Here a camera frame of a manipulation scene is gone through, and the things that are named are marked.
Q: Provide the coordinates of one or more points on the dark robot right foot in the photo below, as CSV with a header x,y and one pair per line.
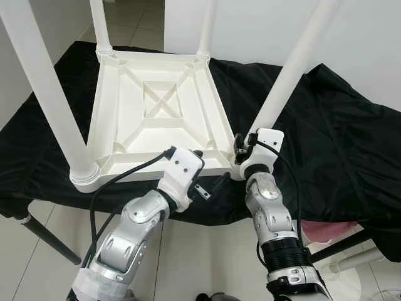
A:
x,y
216,296

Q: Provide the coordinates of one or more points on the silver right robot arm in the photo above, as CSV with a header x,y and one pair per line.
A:
x,y
269,213

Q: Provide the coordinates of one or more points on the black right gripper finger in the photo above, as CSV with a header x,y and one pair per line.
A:
x,y
238,140

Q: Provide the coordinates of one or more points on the black cloth cover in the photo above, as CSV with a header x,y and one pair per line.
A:
x,y
338,144

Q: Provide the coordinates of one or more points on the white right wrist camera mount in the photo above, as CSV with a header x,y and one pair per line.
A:
x,y
266,144

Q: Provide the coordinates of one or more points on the pink white-rimmed cloth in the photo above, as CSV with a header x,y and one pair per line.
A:
x,y
326,231

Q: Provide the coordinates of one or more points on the white plastic table top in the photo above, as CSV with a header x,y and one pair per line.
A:
x,y
163,132

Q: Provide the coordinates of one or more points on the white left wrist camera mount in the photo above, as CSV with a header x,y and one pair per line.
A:
x,y
182,169

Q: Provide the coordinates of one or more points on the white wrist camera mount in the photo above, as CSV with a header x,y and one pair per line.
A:
x,y
266,144
182,169

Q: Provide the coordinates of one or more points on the white round stand base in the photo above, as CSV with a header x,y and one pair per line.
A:
x,y
351,282

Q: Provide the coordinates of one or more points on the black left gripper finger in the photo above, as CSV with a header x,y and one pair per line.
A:
x,y
197,153

